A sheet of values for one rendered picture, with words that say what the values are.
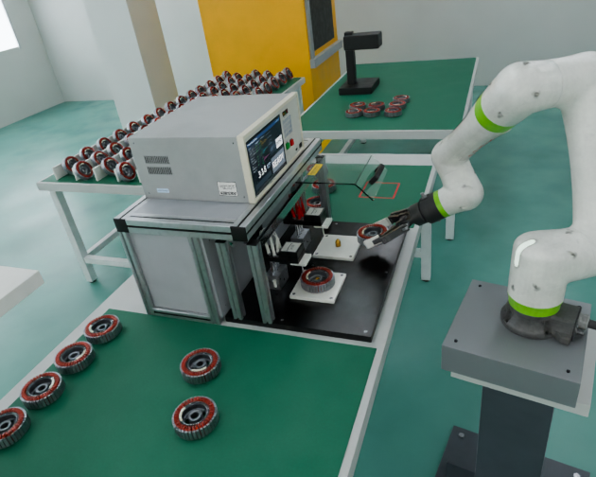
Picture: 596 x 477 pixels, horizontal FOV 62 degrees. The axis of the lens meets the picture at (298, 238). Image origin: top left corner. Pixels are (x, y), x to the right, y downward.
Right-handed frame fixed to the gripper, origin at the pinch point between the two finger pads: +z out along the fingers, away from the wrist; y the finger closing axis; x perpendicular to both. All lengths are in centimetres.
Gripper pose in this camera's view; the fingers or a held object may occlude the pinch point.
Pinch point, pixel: (373, 234)
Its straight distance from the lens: 175.4
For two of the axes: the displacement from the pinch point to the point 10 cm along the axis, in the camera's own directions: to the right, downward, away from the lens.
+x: 5.8, 7.8, 2.5
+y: -3.4, 5.1, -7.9
